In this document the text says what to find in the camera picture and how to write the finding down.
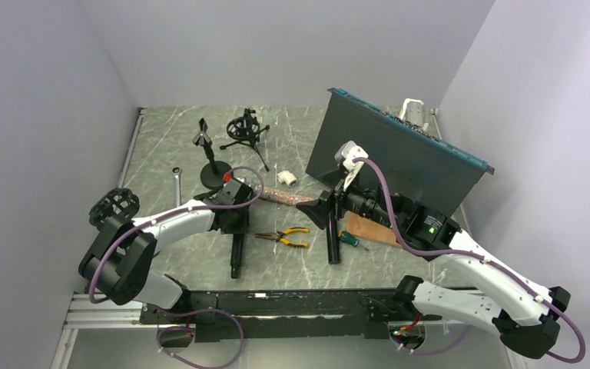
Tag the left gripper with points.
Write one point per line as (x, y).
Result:
(240, 227)

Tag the glitter microphone silver grille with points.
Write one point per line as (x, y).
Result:
(279, 196)

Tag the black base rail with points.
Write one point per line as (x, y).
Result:
(222, 315)

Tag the black foam-head microphone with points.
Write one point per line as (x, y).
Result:
(237, 255)

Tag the black round-base shock mount stand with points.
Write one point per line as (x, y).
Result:
(118, 201)

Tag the black round-base clip stand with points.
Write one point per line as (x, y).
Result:
(213, 174)

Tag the brown wooden block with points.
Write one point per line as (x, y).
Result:
(370, 230)

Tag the black tripod shock mount stand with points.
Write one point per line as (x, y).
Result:
(246, 130)

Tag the white PVC elbow fitting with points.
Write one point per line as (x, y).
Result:
(287, 178)

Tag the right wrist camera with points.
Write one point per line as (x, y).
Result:
(350, 156)

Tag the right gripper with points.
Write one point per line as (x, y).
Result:
(317, 211)

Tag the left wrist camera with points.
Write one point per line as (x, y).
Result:
(233, 183)

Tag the black microphone silver grille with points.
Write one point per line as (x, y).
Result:
(332, 240)

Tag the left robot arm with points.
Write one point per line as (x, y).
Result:
(117, 265)

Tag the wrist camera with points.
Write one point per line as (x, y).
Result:
(350, 156)
(233, 183)

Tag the green handle screwdriver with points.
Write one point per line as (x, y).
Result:
(349, 239)

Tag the white bracket behind board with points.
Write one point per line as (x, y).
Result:
(412, 111)

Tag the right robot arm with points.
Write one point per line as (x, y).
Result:
(521, 314)

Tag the silver ratchet wrench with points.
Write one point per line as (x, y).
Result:
(176, 173)

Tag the dark teal-edged board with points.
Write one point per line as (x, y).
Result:
(415, 164)

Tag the yellow black pliers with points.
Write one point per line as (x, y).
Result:
(281, 236)

